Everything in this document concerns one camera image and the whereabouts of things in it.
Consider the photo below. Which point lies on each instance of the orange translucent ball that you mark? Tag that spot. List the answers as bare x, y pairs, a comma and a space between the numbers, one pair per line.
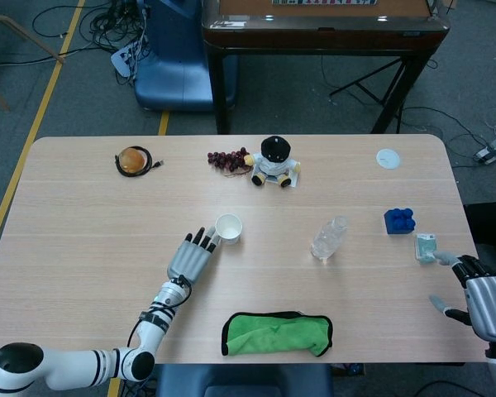
133, 160

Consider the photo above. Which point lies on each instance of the white round lid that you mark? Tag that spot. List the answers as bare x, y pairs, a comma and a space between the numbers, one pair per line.
388, 158

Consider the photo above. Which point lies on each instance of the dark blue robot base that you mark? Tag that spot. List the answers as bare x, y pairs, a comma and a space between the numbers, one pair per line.
239, 382

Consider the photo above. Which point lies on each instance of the clear plastic bottle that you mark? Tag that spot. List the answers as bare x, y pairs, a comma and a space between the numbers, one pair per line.
326, 240

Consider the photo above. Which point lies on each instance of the white floor power strip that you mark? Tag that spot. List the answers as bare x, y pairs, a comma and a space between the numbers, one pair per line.
122, 60

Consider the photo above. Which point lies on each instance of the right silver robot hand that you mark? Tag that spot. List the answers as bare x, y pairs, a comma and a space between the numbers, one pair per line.
492, 306

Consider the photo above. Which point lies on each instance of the purple grape bunch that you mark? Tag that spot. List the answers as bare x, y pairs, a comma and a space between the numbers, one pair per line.
225, 159

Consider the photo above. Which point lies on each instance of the brown mahjong table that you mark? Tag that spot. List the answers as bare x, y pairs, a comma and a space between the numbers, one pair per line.
322, 39

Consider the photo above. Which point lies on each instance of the blue toy building block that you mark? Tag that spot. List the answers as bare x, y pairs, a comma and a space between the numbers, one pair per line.
399, 223

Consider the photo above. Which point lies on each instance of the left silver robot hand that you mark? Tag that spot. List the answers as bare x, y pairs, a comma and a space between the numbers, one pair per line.
188, 260

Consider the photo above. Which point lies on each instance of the mahjong tile row showing faces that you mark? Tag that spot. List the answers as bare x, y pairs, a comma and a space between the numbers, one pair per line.
322, 2

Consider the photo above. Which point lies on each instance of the green cloth with black trim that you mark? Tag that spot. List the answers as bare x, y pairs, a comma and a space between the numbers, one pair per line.
273, 337

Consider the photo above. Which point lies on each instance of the white printed paper cup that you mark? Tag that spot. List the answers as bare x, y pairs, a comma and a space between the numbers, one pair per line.
229, 227

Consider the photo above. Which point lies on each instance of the printed card under doll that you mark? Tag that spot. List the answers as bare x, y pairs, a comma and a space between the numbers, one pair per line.
295, 178

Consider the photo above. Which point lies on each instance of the black-headed plush doll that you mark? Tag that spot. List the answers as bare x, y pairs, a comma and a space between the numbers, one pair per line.
275, 155

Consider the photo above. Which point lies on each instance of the small green sachet packet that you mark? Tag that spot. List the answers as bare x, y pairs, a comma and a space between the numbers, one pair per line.
425, 246

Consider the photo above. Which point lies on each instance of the grey floor power strip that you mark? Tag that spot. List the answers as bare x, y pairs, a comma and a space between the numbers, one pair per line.
494, 149

